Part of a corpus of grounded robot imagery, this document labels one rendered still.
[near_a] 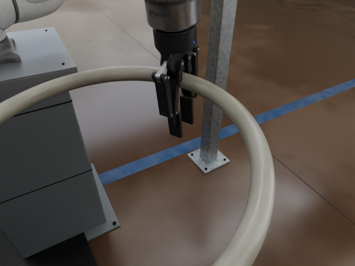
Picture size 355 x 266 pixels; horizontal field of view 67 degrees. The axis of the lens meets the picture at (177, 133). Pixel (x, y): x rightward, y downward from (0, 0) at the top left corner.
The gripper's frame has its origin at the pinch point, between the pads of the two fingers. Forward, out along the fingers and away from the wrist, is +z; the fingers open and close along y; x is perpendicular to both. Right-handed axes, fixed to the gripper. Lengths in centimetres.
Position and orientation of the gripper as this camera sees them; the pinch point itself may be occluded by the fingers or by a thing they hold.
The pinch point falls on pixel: (181, 117)
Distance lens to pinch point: 59.2
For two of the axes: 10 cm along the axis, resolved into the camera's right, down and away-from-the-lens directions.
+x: 8.6, 3.0, -4.2
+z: 0.7, 7.4, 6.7
